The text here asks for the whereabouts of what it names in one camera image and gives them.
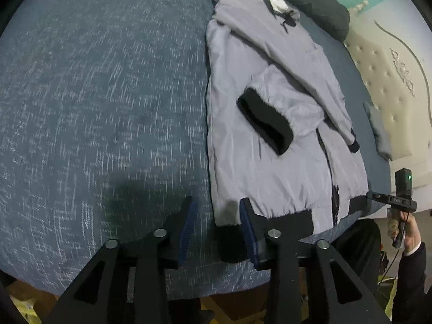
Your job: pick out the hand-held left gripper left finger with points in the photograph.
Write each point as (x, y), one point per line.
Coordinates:
(187, 233)

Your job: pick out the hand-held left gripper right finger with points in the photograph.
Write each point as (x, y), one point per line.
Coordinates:
(250, 236)

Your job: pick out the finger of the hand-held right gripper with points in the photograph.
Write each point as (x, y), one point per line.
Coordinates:
(378, 196)

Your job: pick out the light grey jacket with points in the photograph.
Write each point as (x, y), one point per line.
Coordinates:
(270, 175)

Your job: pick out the person's right hand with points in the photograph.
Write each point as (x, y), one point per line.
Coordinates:
(413, 236)

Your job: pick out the person's leg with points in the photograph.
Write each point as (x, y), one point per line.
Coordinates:
(357, 249)

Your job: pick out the cream tufted headboard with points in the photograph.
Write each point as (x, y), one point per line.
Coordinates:
(388, 74)

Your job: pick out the blue bed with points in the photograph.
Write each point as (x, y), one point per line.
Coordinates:
(101, 91)

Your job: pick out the dark grey duvet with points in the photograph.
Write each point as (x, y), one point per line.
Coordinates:
(320, 6)

